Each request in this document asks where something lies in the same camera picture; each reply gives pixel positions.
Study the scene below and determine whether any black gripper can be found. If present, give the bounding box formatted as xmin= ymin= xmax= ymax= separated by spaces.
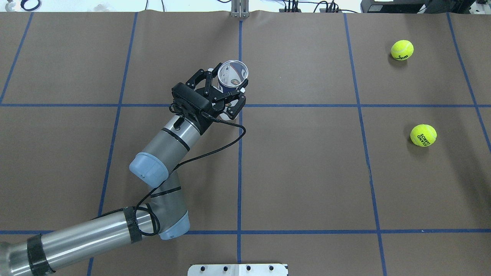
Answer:
xmin=186 ymin=69 xmax=246 ymax=119

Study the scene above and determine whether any Wilson tennis ball can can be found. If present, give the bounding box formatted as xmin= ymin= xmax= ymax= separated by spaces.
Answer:
xmin=217 ymin=61 xmax=249 ymax=93

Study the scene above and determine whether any yellow tennis ball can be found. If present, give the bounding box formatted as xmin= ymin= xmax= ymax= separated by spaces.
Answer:
xmin=390 ymin=40 xmax=414 ymax=61
xmin=410 ymin=124 xmax=437 ymax=147

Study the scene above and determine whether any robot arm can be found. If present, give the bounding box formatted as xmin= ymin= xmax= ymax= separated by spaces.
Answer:
xmin=1 ymin=61 xmax=249 ymax=276

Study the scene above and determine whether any black power strip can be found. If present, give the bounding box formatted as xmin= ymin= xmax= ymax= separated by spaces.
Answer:
xmin=278 ymin=7 xmax=346 ymax=13

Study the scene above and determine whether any black box on table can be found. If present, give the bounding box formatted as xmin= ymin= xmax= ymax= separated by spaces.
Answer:
xmin=360 ymin=0 xmax=425 ymax=14

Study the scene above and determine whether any blue tape roll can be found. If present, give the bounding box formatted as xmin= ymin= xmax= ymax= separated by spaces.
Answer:
xmin=20 ymin=0 xmax=42 ymax=12

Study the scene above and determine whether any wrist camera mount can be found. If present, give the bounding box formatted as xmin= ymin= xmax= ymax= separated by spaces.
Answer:
xmin=170 ymin=82 xmax=212 ymax=136

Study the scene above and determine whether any aluminium frame post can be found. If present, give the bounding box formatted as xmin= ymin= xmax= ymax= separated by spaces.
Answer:
xmin=230 ymin=0 xmax=250 ymax=19

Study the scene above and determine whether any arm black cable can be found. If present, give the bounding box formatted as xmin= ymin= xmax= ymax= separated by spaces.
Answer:
xmin=133 ymin=111 xmax=246 ymax=237

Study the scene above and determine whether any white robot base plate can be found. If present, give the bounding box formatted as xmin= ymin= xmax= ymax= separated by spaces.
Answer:
xmin=187 ymin=263 xmax=289 ymax=276

